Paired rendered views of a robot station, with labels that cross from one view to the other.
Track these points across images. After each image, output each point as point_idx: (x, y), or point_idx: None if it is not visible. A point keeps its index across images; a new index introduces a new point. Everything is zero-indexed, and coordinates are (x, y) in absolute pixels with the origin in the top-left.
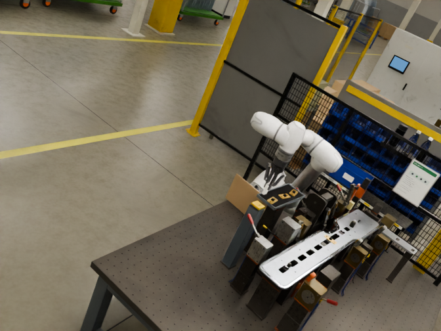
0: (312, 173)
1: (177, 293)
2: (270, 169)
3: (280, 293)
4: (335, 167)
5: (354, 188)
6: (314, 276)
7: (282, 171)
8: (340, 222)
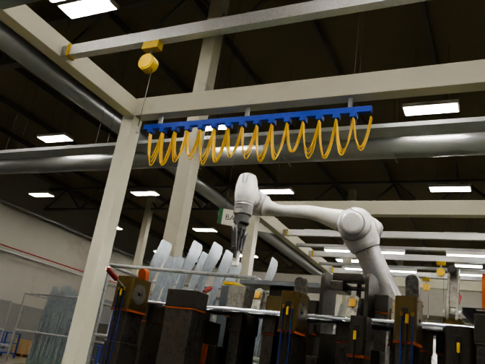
0: (359, 264)
1: None
2: (245, 238)
3: None
4: (338, 222)
5: (456, 276)
6: (139, 269)
7: (234, 224)
8: (385, 326)
